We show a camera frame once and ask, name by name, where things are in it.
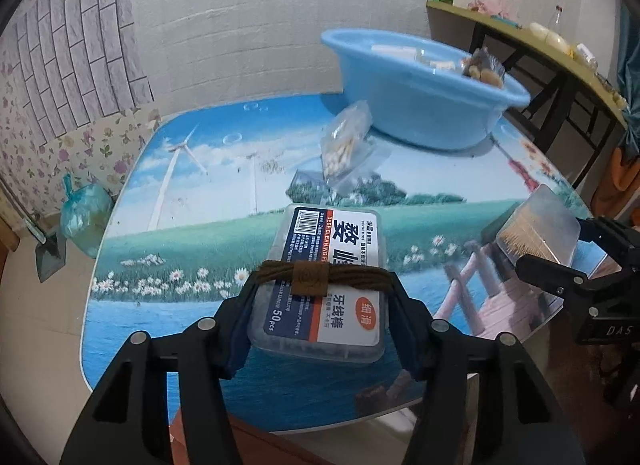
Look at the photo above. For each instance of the silver foil snack packet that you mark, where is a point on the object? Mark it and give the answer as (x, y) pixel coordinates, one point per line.
(482, 65)

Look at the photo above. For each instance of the orange cloth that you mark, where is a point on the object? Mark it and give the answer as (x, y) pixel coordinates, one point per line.
(620, 175)

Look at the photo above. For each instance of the floss pick box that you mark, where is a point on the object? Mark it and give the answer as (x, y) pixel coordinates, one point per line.
(330, 325)

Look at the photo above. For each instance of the blue plastic basin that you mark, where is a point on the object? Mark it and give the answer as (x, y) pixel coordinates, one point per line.
(415, 105)

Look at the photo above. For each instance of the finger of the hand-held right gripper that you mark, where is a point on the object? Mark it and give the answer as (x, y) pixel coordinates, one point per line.
(550, 275)
(610, 231)

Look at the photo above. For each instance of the grey dustpan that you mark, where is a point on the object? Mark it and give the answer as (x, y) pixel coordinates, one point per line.
(50, 255)

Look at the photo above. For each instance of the labelled bag of beige powder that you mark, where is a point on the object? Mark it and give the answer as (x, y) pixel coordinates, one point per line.
(586, 54)

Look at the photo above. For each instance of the teal plastic bag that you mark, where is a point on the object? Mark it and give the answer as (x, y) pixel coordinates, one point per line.
(85, 217)

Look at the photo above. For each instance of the pink cloth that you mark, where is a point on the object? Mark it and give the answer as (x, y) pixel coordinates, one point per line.
(482, 6)

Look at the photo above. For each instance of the wooden side table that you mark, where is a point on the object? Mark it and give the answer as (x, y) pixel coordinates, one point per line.
(550, 50)

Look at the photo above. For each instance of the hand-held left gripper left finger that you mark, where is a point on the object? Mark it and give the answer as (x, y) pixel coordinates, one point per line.
(235, 330)

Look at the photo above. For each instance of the teal tube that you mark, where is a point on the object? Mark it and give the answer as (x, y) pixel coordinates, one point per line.
(505, 20)

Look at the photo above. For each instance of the blue curtain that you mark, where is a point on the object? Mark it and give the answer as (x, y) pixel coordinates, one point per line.
(629, 45)

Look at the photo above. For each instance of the clear toothpick box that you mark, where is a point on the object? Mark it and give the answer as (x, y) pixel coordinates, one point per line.
(540, 225)

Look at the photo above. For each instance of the glass bottle with red cap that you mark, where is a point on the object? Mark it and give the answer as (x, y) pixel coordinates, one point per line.
(557, 20)

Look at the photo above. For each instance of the bag of yellow snacks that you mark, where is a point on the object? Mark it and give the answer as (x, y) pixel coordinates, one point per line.
(612, 87)

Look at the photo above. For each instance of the printed table desktop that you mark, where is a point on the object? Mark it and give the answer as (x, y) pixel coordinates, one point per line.
(200, 245)

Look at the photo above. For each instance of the bag of pale buns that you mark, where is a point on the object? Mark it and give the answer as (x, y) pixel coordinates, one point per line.
(546, 34)

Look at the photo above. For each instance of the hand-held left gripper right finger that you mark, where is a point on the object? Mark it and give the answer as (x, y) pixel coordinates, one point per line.
(407, 330)

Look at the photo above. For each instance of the clear bag of nuts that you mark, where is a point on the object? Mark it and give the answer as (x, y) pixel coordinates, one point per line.
(345, 145)

